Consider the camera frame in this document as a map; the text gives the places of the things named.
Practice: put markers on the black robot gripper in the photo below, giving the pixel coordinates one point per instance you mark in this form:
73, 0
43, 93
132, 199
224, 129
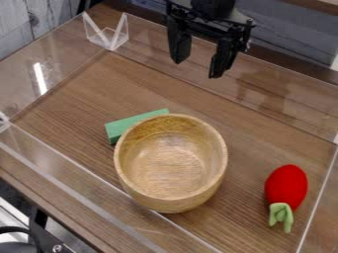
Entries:
212, 19

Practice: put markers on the clear acrylic corner bracket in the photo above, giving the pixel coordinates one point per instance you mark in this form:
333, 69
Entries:
108, 38

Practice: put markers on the green foam block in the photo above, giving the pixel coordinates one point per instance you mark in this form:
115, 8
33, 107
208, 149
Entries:
116, 128

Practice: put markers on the clear acrylic tray walls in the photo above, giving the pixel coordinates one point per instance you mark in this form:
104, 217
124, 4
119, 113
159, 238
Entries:
64, 87

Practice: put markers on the wooden bowl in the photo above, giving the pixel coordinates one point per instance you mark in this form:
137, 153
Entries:
171, 158

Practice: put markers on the black table leg bracket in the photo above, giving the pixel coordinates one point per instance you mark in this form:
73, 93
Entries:
48, 242

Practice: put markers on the red felt strawberry toy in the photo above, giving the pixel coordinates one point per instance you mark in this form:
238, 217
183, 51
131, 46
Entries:
284, 190

